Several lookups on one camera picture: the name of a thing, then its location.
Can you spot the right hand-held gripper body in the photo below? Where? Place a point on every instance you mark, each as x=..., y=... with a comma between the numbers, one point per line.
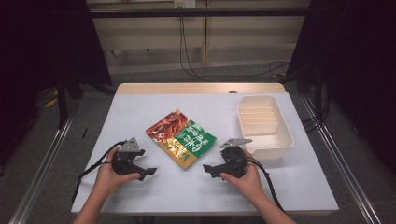
x=235, y=160

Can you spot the dark curtain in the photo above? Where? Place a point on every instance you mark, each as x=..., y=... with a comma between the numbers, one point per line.
x=46, y=46
x=351, y=62

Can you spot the person's right hand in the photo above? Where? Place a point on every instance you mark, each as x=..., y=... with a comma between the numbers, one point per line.
x=249, y=185

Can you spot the yellow floor object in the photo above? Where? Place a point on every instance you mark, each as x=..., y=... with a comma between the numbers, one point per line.
x=52, y=100

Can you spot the white wall power outlet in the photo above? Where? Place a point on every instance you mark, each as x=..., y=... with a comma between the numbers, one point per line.
x=185, y=3

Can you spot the small black floor piece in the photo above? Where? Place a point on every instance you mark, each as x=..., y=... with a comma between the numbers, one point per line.
x=84, y=133

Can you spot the person's left hand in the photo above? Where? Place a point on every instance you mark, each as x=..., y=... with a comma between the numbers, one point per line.
x=107, y=180

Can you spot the red and green food packet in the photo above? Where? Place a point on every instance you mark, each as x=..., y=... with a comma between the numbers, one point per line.
x=180, y=138

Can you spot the black metal stand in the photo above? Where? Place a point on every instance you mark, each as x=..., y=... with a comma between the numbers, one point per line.
x=61, y=99

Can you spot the white plastic divided container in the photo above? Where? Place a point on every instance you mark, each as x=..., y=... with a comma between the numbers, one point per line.
x=264, y=133

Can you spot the white table cover sheet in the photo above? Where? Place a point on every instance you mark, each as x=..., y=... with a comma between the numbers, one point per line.
x=202, y=189

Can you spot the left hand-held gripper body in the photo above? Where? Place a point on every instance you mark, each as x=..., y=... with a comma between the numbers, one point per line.
x=126, y=160

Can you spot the black horizontal frame bar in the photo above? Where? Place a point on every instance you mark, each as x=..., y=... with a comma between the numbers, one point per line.
x=199, y=12

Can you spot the metal floor rail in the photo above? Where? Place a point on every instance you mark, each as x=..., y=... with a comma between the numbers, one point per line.
x=339, y=161
x=40, y=171

